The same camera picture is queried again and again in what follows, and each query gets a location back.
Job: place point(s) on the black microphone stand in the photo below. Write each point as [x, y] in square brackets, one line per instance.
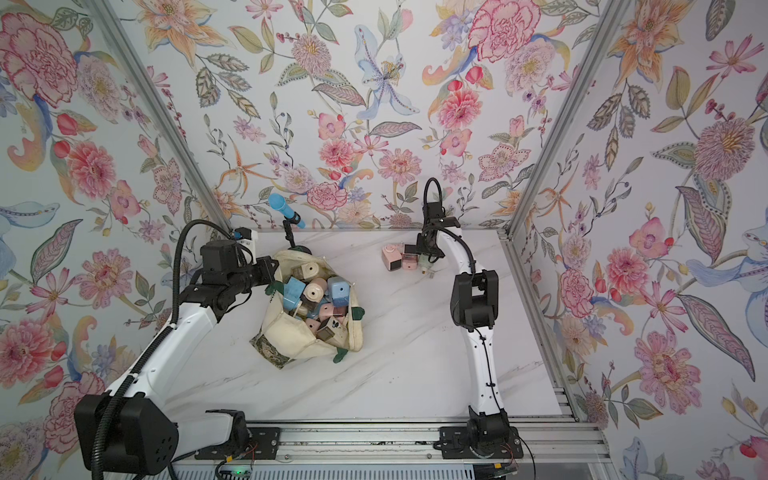
[291, 235]

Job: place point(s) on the small pink pencil sharpener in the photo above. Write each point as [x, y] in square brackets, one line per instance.
[410, 261]

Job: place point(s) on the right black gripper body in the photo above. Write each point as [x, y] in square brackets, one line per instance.
[423, 246]

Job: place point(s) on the cream round pencil sharpener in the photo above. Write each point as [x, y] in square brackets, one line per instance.
[307, 271]

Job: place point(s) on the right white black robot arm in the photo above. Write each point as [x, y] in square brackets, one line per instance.
[474, 308]

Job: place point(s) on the pink round pencil sharpener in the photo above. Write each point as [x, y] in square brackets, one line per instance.
[315, 290]

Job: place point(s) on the blue cube pencil sharpener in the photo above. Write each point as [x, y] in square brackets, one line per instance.
[338, 290]

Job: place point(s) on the large pink pencil sharpener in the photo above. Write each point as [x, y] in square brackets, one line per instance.
[392, 257]

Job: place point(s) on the light blue pencil sharpener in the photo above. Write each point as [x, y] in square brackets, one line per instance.
[292, 293]

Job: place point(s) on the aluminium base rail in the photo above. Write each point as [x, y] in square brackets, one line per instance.
[545, 448]

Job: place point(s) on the mint green pencil sharpener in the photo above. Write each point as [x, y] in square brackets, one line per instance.
[427, 265]

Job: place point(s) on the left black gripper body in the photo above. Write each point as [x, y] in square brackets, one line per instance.
[250, 276]

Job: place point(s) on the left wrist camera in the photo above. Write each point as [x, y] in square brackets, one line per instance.
[244, 234]

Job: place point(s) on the cream green tote bag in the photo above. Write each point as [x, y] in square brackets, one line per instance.
[285, 337]

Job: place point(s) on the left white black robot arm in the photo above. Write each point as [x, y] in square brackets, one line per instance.
[126, 429]

